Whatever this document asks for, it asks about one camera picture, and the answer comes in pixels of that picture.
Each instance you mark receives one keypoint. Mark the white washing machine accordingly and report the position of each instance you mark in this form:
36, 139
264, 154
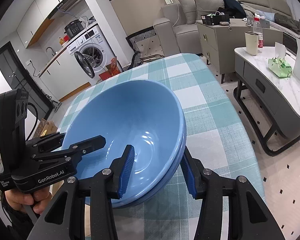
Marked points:
92, 52

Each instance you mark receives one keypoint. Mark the green tissue pack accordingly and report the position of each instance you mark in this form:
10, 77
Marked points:
278, 64

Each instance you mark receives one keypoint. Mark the white kitchen base cabinets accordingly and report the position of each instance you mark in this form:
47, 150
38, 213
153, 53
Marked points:
64, 75

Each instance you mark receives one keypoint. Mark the person left hand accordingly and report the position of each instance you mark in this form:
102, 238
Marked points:
39, 200

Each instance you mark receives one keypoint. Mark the teal checked tablecloth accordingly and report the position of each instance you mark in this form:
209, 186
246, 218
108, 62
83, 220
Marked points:
215, 136

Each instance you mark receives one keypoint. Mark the range hood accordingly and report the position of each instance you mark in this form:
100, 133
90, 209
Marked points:
65, 6

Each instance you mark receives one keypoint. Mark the grey sofa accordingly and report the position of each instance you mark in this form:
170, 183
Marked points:
177, 30

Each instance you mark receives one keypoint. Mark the beige plate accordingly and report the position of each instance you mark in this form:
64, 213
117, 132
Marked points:
87, 231

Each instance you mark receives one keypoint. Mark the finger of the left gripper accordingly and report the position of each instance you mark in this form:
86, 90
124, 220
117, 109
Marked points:
48, 143
77, 150

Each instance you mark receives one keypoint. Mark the beige tumbler cup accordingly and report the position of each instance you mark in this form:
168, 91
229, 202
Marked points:
251, 42

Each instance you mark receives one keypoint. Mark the light blue ribbed bowl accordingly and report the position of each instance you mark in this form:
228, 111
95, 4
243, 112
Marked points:
143, 113

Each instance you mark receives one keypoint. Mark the red cardboard box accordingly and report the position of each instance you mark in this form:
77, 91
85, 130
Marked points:
111, 70

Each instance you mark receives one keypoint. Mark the black pressure cooker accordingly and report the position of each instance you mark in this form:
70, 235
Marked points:
73, 28

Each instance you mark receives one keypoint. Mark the cardboard box with cat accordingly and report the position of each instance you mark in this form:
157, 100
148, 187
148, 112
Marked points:
45, 128

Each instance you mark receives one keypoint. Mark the large dark blue bowl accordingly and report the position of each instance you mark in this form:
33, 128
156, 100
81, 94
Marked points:
160, 185

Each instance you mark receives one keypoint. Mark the plastic water bottle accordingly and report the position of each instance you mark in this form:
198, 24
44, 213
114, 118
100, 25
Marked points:
258, 30

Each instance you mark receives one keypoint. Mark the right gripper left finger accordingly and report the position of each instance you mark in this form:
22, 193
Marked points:
63, 218

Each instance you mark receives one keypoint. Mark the grey drawer cabinet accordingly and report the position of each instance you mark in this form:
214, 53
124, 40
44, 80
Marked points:
218, 43

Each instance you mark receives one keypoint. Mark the marble coffee table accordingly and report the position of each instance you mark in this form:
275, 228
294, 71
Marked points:
278, 97

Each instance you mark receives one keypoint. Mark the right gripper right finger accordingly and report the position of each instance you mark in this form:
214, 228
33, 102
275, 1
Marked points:
249, 216

